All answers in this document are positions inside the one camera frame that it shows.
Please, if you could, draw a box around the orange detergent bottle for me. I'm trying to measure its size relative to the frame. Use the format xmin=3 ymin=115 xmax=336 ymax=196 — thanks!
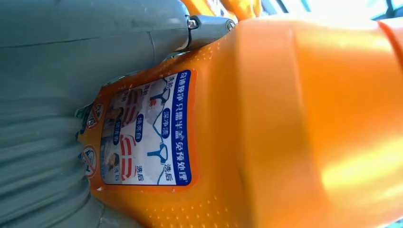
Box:
xmin=181 ymin=0 xmax=219 ymax=17
xmin=220 ymin=0 xmax=262 ymax=21
xmin=77 ymin=12 xmax=403 ymax=228

